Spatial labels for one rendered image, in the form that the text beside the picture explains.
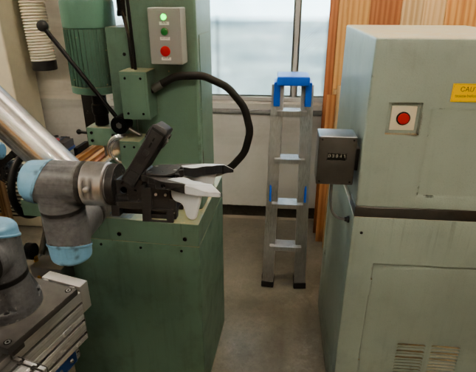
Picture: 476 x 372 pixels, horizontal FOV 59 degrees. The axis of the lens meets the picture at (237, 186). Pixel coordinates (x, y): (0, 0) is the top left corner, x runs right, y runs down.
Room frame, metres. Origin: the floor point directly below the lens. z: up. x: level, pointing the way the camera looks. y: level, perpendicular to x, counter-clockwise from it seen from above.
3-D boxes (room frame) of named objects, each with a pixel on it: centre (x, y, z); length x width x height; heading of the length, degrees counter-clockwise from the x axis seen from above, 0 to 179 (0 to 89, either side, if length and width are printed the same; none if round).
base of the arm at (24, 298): (0.83, 0.56, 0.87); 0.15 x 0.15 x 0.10
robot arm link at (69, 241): (0.69, 0.31, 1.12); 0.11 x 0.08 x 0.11; 174
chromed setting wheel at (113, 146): (1.40, 0.40, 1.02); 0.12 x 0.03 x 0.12; 81
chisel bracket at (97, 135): (1.54, 0.49, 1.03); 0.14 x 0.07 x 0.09; 81
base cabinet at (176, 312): (1.53, 0.39, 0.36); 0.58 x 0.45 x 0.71; 81
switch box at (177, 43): (1.36, 0.21, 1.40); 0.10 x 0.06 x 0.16; 81
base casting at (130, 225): (1.53, 0.38, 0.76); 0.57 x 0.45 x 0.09; 81
